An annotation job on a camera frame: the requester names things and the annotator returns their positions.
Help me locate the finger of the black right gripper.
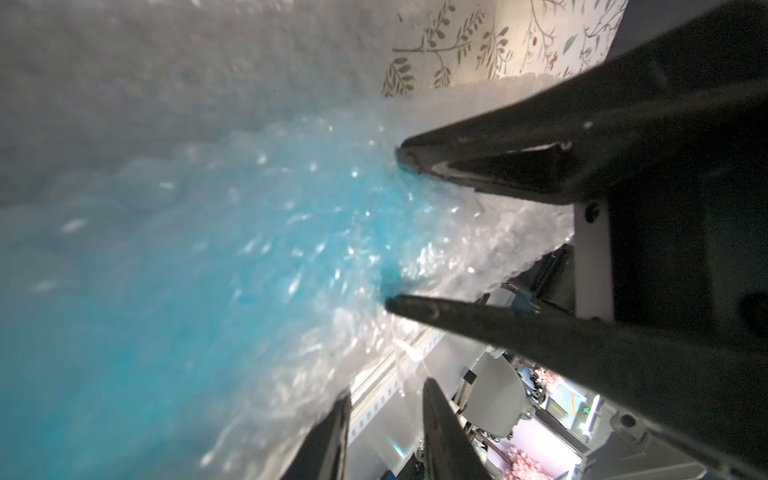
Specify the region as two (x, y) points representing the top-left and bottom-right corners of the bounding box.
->
(385, 295), (767, 479)
(396, 1), (767, 205)

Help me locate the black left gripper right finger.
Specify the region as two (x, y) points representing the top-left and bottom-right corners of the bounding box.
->
(422, 378), (490, 480)

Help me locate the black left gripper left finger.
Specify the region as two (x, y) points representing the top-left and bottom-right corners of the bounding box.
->
(281, 390), (352, 480)

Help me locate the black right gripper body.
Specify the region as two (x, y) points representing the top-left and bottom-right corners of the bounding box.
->
(574, 147), (767, 347)

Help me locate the blue glass bottle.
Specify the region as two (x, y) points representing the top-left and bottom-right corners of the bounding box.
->
(1, 110), (454, 479)

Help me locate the clear bubble wrap sheet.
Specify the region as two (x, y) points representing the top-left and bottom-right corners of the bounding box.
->
(1, 1), (573, 479)

